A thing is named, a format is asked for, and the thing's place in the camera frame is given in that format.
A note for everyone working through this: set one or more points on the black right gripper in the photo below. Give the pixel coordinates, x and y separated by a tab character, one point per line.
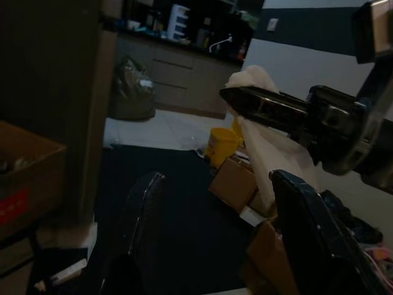
334	132

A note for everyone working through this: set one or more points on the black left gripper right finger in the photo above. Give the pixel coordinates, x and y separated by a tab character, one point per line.
319	246

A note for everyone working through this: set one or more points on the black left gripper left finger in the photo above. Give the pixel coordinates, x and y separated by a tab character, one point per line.
138	221

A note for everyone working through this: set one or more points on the white tissue sheet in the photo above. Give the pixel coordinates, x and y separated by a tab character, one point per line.
267	153

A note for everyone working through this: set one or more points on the black plastic bag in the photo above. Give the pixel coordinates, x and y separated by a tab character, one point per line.
350	215

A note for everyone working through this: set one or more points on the large open cardboard box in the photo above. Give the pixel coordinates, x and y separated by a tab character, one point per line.
267	261

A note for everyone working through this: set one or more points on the yellow plastic bucket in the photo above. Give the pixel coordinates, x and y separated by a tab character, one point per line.
222	144

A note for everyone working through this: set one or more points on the red bottle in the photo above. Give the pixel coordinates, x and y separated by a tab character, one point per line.
242	50

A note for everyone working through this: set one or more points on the white foam slab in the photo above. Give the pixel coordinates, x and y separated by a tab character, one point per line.
250	215

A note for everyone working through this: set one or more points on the white faucet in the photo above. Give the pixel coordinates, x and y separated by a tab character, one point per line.
219	43

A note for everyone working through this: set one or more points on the brown kitchen counter cabinet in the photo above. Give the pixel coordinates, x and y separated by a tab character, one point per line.
190	77

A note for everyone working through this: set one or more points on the small open cardboard box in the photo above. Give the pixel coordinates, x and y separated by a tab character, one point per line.
233	184

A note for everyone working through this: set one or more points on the white flat packet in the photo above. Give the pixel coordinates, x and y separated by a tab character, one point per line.
69	272

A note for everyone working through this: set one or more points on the green cloth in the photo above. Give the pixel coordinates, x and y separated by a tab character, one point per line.
249	19

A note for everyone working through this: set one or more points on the dark bottle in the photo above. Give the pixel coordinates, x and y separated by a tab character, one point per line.
203	37

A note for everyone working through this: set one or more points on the cardboard box with red label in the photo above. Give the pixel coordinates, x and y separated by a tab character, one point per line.
27	184

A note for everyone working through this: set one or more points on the white drawer organiser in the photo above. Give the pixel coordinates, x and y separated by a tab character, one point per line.
178	23

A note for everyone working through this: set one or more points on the dark green garbage bag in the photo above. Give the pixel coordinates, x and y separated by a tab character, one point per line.
132	92

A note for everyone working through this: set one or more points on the dark wooden cabinet panel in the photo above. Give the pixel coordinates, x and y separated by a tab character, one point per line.
55	92

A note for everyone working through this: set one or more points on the white wall switch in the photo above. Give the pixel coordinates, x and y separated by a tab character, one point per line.
272	24

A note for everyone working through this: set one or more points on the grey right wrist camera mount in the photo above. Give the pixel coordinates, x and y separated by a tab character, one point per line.
380	92

